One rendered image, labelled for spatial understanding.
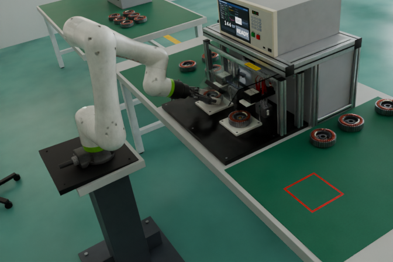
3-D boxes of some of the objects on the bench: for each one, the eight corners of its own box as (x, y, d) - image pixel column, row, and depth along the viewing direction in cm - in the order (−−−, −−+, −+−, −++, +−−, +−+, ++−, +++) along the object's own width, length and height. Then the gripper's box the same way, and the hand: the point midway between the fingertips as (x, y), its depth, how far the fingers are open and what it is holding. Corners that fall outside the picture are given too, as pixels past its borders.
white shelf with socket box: (218, 53, 279) (211, -14, 255) (192, 39, 307) (183, -23, 284) (259, 39, 292) (257, -27, 268) (230, 27, 320) (226, -34, 296)
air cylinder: (264, 118, 200) (264, 109, 197) (255, 112, 205) (255, 103, 203) (272, 114, 202) (272, 105, 199) (263, 109, 207) (263, 99, 204)
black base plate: (225, 165, 176) (224, 161, 175) (162, 107, 225) (161, 104, 224) (307, 126, 193) (308, 122, 192) (232, 80, 242) (232, 77, 241)
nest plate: (236, 136, 190) (236, 134, 189) (219, 123, 201) (219, 120, 201) (262, 124, 195) (262, 123, 194) (244, 112, 207) (244, 110, 206)
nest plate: (209, 115, 208) (209, 113, 208) (195, 104, 220) (195, 102, 219) (233, 105, 214) (233, 103, 213) (218, 95, 225) (218, 93, 225)
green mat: (157, 107, 226) (157, 107, 226) (119, 72, 273) (119, 71, 273) (289, 57, 261) (289, 57, 260) (234, 33, 308) (234, 33, 307)
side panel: (313, 127, 192) (314, 65, 175) (308, 124, 194) (310, 63, 178) (355, 107, 202) (361, 47, 186) (350, 104, 205) (355, 45, 188)
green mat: (331, 269, 127) (331, 269, 127) (224, 170, 174) (224, 169, 173) (506, 153, 161) (506, 153, 161) (378, 96, 208) (378, 96, 208)
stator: (333, 128, 189) (334, 121, 187) (343, 117, 196) (344, 110, 194) (357, 135, 182) (358, 128, 181) (366, 123, 189) (368, 116, 187)
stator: (237, 131, 191) (236, 124, 189) (224, 120, 200) (223, 114, 198) (256, 123, 195) (256, 116, 193) (243, 113, 204) (242, 106, 202)
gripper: (166, 88, 212) (201, 96, 225) (188, 106, 194) (223, 113, 206) (171, 75, 210) (206, 83, 223) (193, 91, 192) (229, 99, 204)
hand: (211, 96), depth 213 cm, fingers closed on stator, 11 cm apart
